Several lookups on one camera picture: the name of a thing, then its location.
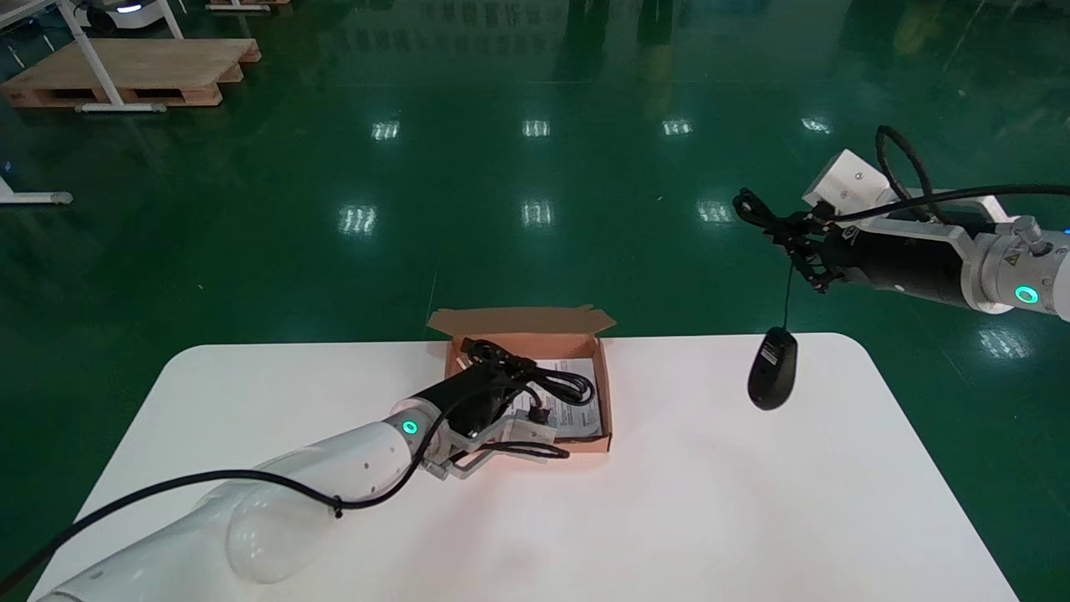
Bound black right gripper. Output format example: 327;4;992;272
765;213;975;304

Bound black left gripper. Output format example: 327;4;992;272
415;338;540;440

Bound thick black cable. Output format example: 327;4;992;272
510;361;596;423

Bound black wired computer mouse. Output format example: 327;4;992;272
732;188;803;412

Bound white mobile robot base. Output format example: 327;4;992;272
75;0;168;33

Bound open brown cardboard box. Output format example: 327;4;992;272
426;305;617;457

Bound white printed instruction sheet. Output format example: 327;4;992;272
510;360;603;441

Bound large wooden pallet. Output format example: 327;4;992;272
0;38;262;110

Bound white metal table foot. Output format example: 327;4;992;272
0;178;74;207

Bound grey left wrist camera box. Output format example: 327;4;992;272
422;408;559;482

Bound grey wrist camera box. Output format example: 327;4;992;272
422;408;559;482
802;149;1017;239

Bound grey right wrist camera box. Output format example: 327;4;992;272
802;149;1017;239

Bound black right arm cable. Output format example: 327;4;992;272
836;125;1070;228

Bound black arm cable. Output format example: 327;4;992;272
0;380;571;596
836;125;1070;228

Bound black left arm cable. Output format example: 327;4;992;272
0;380;571;596

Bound white metal table frame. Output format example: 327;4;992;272
0;0;185;114

